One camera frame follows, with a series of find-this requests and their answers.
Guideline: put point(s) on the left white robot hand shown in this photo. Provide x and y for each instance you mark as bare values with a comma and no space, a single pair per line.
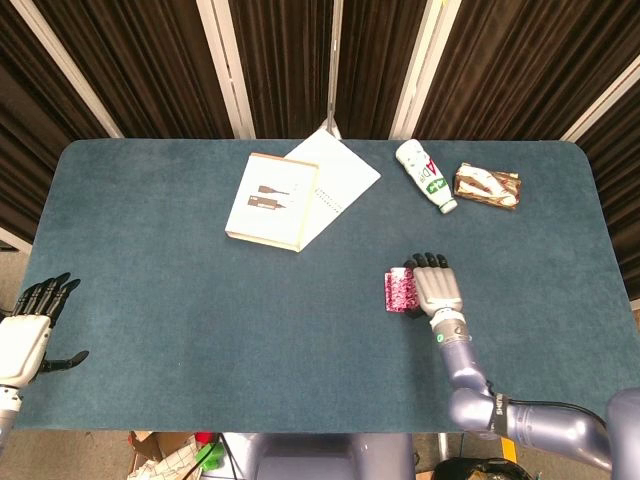
22,345

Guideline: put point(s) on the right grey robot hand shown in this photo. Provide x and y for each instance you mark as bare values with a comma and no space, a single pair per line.
440,290

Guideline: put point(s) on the pink patterned small packet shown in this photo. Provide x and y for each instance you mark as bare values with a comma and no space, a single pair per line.
399,292

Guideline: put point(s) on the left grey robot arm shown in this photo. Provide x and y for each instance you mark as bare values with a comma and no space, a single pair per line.
7,410

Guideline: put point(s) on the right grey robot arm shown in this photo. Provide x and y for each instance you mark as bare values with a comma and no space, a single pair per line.
462,365

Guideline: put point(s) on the brown white snack package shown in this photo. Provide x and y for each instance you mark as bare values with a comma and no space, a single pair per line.
487,186

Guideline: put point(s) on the white plastic drink bottle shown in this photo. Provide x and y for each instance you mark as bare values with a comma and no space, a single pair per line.
425,175

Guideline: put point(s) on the white spiral notebook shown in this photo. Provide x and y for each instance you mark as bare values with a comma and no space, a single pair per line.
345,175

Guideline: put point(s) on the brown cardboard box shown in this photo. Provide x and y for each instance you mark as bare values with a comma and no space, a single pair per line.
160,455

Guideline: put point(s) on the blue felt table cover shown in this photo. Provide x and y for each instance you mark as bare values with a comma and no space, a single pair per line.
200,325

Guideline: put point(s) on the black bag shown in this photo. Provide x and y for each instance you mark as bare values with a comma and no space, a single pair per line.
480,467

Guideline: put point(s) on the white book slipcase box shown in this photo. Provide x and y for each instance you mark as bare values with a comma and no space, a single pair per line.
272,200

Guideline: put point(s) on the grey robot torso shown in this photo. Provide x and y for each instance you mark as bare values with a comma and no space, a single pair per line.
330,457

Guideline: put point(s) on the small red object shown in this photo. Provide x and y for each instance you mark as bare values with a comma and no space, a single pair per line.
203,437

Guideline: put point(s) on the dark brown curtain panel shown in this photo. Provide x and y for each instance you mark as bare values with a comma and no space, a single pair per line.
150,65
30,125
380,60
290,60
620,190
525,65

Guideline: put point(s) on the green plastic object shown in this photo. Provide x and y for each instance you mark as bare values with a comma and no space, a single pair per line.
210,455

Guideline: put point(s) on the thin grey metal pole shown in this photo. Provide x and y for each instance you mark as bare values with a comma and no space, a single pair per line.
332,65

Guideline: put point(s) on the white partition post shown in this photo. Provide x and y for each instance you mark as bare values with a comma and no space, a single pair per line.
600,105
425,65
227,65
65,65

